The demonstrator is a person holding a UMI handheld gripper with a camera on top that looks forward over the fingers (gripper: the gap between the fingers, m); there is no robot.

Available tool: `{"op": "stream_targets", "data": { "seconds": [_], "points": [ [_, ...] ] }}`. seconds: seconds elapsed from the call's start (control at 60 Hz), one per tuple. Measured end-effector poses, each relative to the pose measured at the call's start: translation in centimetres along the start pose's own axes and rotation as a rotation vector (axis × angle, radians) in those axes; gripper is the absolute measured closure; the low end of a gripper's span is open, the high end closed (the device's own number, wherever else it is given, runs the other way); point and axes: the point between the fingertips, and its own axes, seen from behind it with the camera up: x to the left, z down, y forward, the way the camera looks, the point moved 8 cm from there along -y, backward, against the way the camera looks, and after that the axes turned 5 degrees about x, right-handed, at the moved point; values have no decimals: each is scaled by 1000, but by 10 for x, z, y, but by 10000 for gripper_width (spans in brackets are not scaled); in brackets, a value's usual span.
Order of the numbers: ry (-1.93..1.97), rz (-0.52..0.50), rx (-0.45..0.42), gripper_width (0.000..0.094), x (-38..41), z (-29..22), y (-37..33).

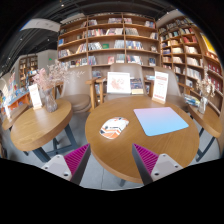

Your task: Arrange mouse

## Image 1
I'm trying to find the white picture with pink drawing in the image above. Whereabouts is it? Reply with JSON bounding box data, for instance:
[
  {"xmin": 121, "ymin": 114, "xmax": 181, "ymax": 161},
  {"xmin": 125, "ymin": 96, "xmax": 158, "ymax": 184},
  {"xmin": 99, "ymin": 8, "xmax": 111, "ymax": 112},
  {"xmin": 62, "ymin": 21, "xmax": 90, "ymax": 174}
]
[{"xmin": 106, "ymin": 71, "xmax": 132, "ymax": 95}]

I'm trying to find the small white orange sign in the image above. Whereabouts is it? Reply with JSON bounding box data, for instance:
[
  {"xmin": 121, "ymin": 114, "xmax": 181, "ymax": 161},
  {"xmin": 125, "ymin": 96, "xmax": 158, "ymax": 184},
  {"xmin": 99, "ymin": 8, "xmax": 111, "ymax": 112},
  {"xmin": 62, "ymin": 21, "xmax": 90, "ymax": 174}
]
[{"xmin": 28, "ymin": 83, "xmax": 43, "ymax": 111}]

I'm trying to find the stack of magazines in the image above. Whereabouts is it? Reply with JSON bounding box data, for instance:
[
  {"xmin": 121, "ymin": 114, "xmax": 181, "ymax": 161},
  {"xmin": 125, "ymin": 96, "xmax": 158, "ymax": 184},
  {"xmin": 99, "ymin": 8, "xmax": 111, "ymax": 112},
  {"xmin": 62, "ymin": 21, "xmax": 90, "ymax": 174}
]
[{"xmin": 183, "ymin": 93, "xmax": 201, "ymax": 108}]

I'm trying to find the wide wooden bookshelf with books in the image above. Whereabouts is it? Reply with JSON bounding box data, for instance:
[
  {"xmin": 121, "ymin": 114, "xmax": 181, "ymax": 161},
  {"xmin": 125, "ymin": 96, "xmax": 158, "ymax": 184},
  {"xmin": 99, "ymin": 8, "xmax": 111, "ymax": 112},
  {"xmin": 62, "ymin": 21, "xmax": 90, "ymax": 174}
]
[{"xmin": 57, "ymin": 12, "xmax": 160, "ymax": 69}]

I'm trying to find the dark cover book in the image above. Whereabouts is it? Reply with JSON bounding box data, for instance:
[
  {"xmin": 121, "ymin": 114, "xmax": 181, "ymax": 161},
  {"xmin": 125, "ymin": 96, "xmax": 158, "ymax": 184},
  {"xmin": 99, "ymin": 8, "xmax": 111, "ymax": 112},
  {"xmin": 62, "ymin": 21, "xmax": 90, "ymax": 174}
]
[{"xmin": 130, "ymin": 77, "xmax": 145, "ymax": 95}]

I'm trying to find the glass vase with pink flowers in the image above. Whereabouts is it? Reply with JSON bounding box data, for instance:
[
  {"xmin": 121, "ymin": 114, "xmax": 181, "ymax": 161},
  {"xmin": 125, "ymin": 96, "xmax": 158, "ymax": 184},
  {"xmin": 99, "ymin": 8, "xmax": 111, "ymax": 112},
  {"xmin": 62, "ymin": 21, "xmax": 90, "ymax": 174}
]
[{"xmin": 32, "ymin": 59, "xmax": 84, "ymax": 114}]

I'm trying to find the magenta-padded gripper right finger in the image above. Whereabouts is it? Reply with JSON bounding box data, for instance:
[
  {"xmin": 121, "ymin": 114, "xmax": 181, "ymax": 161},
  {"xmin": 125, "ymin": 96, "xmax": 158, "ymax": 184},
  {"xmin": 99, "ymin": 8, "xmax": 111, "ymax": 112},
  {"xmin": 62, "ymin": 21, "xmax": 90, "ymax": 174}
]
[{"xmin": 131, "ymin": 143, "xmax": 184, "ymax": 186}]

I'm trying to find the white hanging ceiling sign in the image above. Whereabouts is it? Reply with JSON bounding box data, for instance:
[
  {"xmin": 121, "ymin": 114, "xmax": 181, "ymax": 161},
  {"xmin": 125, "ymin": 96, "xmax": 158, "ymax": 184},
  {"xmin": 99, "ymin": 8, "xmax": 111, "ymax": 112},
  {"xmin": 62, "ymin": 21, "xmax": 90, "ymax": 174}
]
[{"xmin": 19, "ymin": 18, "xmax": 62, "ymax": 33}]

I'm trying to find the white red table sign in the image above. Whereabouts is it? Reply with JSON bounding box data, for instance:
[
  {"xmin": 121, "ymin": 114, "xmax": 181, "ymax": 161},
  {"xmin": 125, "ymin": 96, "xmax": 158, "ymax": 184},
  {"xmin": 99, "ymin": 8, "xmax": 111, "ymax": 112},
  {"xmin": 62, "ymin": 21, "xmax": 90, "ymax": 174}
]
[{"xmin": 151, "ymin": 70, "xmax": 170, "ymax": 105}]

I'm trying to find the white orange patterned computer mouse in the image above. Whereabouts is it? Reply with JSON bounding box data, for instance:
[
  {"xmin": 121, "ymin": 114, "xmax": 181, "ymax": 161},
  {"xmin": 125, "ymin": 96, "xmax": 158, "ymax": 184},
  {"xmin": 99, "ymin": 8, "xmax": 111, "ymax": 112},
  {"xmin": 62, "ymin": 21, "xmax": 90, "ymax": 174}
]
[{"xmin": 98, "ymin": 116, "xmax": 130, "ymax": 140}]

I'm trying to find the beige upholstered wooden armchair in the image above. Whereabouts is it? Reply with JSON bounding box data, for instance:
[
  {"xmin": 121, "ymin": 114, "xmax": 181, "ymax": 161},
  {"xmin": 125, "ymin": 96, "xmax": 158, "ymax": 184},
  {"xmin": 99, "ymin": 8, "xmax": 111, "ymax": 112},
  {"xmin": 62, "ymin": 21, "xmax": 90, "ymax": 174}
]
[
  {"xmin": 85, "ymin": 63, "xmax": 154, "ymax": 108},
  {"xmin": 151, "ymin": 65, "xmax": 189, "ymax": 109},
  {"xmin": 59, "ymin": 64, "xmax": 96, "ymax": 114}
]

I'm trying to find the orange display table with books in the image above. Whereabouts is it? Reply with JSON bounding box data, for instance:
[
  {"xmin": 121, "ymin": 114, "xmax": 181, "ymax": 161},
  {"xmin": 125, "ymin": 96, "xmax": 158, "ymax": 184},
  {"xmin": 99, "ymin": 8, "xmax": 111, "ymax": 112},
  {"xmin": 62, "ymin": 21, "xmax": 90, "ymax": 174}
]
[{"xmin": 0, "ymin": 71, "xmax": 31, "ymax": 113}]

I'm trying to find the round wooden side table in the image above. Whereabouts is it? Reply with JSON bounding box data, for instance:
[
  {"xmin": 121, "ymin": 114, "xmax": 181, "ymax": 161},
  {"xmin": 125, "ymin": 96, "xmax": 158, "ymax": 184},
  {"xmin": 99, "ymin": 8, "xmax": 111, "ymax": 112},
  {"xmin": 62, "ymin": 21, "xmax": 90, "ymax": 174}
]
[
  {"xmin": 9, "ymin": 98, "xmax": 79, "ymax": 163},
  {"xmin": 187, "ymin": 103, "xmax": 224, "ymax": 163}
]

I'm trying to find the pink blue gradient mouse pad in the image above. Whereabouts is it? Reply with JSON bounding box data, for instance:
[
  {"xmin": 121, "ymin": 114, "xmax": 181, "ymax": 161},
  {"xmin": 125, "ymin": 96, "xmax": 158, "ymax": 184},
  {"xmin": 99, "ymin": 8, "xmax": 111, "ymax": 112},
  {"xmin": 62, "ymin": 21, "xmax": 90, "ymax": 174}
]
[{"xmin": 133, "ymin": 106, "xmax": 190, "ymax": 138}]

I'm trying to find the glass vase with pale flowers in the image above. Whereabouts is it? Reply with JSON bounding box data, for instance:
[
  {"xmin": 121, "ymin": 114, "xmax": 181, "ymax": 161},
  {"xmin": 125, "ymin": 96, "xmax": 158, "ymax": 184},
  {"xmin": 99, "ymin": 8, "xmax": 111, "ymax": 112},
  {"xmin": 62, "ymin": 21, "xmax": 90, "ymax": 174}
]
[{"xmin": 195, "ymin": 66, "xmax": 217, "ymax": 115}]

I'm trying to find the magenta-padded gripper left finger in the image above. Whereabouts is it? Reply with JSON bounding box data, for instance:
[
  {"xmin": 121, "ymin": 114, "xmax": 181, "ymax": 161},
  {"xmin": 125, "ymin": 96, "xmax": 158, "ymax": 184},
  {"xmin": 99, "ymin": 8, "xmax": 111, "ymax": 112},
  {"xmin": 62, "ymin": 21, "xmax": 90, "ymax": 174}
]
[{"xmin": 40, "ymin": 143, "xmax": 92, "ymax": 186}]

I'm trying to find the angled wooden bookshelf with books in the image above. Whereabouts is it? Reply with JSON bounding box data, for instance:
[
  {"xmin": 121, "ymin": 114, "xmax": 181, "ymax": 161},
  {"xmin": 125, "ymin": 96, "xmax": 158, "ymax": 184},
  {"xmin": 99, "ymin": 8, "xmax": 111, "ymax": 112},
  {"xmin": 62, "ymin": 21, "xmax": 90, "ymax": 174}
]
[{"xmin": 157, "ymin": 15, "xmax": 224, "ymax": 111}]

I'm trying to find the small distant wooden bookshelf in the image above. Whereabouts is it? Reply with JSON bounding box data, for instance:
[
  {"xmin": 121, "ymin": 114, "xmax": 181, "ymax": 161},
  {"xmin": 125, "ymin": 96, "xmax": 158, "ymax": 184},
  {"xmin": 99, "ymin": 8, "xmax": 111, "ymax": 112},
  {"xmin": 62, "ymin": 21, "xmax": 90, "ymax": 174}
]
[{"xmin": 18, "ymin": 54, "xmax": 39, "ymax": 88}]

